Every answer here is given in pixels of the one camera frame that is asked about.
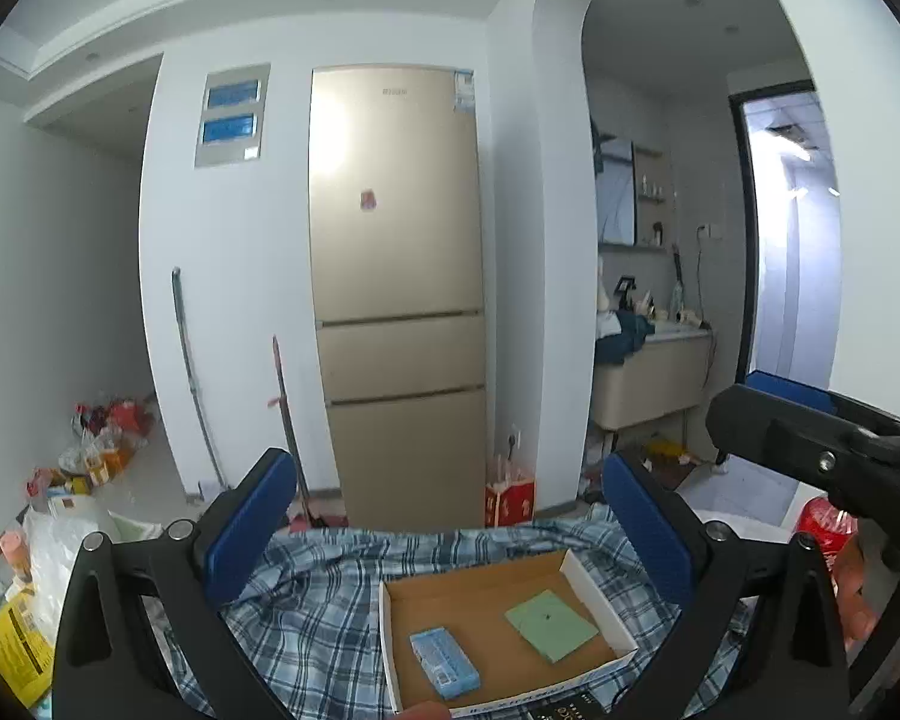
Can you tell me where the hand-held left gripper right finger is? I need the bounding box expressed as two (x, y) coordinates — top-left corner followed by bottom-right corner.
(602, 451), (852, 720)

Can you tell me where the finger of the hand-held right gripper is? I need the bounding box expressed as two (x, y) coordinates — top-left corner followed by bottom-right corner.
(706, 371), (900, 575)
(846, 574), (900, 717)

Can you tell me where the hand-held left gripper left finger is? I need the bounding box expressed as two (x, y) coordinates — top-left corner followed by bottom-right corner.
(51, 448), (301, 720)

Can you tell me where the shallow cardboard box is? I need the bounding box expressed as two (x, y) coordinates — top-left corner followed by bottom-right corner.
(379, 547), (638, 717)

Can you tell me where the brown stick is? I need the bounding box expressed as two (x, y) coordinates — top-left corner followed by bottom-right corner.
(266, 335), (323, 526)

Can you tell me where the blue plaid cloth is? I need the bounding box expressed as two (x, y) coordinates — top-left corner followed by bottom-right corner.
(161, 502), (751, 720)

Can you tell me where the green square pad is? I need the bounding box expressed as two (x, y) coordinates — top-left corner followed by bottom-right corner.
(504, 589), (601, 665)

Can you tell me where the red label drink bottle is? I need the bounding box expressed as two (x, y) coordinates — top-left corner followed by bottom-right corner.
(793, 496), (860, 593)

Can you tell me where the red floor carton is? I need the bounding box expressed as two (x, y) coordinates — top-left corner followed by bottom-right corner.
(484, 476), (535, 528)

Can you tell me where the beige vanity cabinet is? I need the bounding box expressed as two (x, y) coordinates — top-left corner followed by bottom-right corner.
(592, 326), (717, 432)

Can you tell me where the pile of snack packets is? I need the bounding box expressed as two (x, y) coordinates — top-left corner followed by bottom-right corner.
(60, 394), (155, 492)

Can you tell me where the dark teal cloth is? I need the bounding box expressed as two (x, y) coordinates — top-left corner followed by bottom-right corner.
(596, 311), (655, 368)

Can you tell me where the white plastic bag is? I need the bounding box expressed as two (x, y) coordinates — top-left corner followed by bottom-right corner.
(22, 495), (121, 616)

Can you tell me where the white plush figure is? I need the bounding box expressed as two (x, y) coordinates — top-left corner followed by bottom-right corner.
(598, 255), (620, 335)

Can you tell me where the blue tissue packet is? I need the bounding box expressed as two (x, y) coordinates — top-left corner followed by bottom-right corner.
(409, 626), (482, 697)

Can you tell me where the yellow bag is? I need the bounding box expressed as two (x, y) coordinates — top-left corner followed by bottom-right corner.
(0, 585), (57, 710)

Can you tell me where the bathroom mirror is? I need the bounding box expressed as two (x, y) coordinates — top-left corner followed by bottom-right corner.
(596, 133), (637, 247)

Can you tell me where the gold refrigerator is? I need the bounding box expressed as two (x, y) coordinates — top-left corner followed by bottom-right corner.
(307, 66), (488, 530)

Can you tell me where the black door frame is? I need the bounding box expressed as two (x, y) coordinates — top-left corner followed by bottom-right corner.
(727, 79), (818, 391)

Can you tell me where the silver mop handle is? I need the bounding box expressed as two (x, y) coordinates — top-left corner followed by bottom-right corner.
(171, 268), (230, 496)

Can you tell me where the wall electrical panel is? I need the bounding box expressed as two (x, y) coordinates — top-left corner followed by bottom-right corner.
(195, 64), (271, 168)

